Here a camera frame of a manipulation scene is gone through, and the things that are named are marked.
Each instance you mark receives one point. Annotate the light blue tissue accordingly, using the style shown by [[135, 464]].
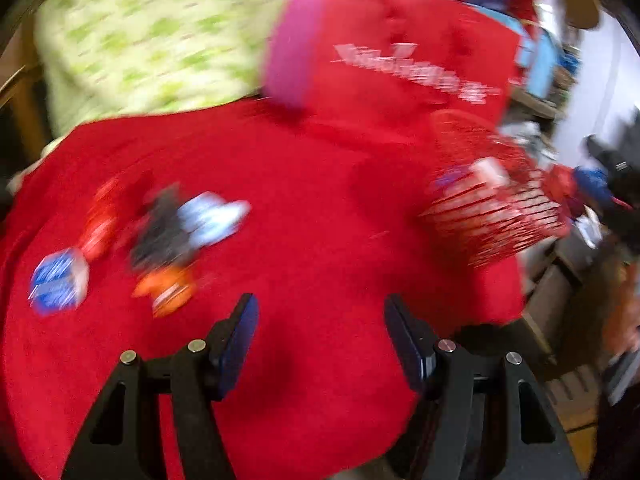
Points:
[[210, 217]]

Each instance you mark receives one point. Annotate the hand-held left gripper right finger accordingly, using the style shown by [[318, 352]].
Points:
[[405, 340]]

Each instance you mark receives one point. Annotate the red plastic mesh basket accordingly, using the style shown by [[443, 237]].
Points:
[[500, 225]]

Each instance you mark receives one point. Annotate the blue and white small box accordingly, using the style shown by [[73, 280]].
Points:
[[57, 280]]

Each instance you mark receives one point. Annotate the red blanket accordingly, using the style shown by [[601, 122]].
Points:
[[310, 200]]

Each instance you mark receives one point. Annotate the red paper gift bag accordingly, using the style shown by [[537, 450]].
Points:
[[425, 35]]

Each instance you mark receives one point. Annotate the black wrapper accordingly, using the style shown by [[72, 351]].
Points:
[[160, 235]]

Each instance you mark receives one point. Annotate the orange wrapper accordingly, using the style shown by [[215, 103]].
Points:
[[167, 287]]

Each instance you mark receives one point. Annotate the green floral quilt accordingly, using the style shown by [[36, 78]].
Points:
[[140, 35]]

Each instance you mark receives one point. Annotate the red foil wrapper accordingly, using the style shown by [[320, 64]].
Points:
[[100, 225]]

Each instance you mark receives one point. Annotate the person's right forearm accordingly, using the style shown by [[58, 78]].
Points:
[[625, 305]]

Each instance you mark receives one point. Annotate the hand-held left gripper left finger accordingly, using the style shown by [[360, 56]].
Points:
[[240, 345]]

